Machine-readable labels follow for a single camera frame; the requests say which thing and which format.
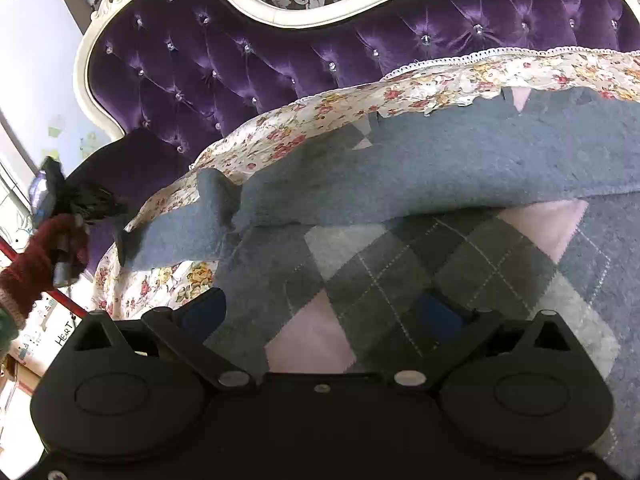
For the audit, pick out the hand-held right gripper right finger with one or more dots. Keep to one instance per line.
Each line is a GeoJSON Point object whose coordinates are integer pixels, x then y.
{"type": "Point", "coordinates": [440, 316]}

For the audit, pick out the green wall sticker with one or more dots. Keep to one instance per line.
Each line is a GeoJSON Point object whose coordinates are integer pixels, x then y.
{"type": "Point", "coordinates": [90, 141]}
{"type": "Point", "coordinates": [54, 125]}

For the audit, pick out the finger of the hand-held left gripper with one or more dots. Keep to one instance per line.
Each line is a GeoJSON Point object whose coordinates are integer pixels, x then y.
{"type": "Point", "coordinates": [97, 205]}

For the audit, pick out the floral bedspread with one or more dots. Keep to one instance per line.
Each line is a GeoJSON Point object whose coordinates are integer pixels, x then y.
{"type": "Point", "coordinates": [280, 135]}

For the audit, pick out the grey argyle sweater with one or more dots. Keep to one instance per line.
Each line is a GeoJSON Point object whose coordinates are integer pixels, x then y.
{"type": "Point", "coordinates": [400, 170]}

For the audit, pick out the purple tufted sofa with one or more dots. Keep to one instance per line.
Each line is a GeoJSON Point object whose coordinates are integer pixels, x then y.
{"type": "Point", "coordinates": [225, 50]}

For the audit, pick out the person's left forearm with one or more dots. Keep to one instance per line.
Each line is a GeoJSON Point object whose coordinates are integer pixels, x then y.
{"type": "Point", "coordinates": [35, 265]}

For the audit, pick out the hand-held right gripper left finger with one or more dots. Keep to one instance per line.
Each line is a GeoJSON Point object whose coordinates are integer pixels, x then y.
{"type": "Point", "coordinates": [202, 312]}

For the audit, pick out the red bar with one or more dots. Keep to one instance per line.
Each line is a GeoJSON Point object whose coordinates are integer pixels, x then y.
{"type": "Point", "coordinates": [45, 287]}

